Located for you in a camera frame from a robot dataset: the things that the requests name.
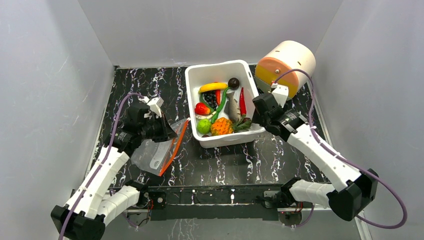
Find green toy lime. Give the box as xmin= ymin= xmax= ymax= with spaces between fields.
xmin=196 ymin=119 xmax=212 ymax=135

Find white plastic bin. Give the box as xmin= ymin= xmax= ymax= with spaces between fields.
xmin=185 ymin=60 xmax=265 ymax=149

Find dark toy grapes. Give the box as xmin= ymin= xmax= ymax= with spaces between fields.
xmin=202 ymin=90 xmax=218 ymax=110

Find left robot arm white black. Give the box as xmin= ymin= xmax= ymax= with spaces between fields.
xmin=50 ymin=98 xmax=177 ymax=240

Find clear zip bag orange zipper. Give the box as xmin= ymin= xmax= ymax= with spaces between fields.
xmin=130 ymin=118 xmax=190 ymax=177

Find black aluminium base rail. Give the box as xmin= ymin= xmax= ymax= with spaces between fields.
xmin=66 ymin=183 xmax=364 ymax=223

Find orange toy pineapple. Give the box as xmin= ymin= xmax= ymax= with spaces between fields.
xmin=209 ymin=117 xmax=252 ymax=136

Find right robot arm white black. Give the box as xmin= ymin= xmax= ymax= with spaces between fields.
xmin=252 ymin=93 xmax=378 ymax=221

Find round pastel drawer cabinet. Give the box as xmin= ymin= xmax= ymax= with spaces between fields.
xmin=254 ymin=40 xmax=316 ymax=99

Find dark brown toy plum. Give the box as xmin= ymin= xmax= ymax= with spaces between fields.
xmin=227 ymin=77 xmax=240 ymax=91

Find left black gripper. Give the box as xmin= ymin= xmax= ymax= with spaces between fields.
xmin=139 ymin=113 xmax=178 ymax=143

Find red toy chili pepper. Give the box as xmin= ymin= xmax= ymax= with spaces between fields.
xmin=239 ymin=87 xmax=247 ymax=117

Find green toy bean pod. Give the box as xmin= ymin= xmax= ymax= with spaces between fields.
xmin=210 ymin=87 xmax=230 ymax=124

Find yellow toy banana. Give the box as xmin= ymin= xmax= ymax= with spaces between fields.
xmin=198 ymin=82 xmax=229 ymax=94

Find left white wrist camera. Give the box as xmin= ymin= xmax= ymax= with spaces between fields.
xmin=138 ymin=96 xmax=164 ymax=118

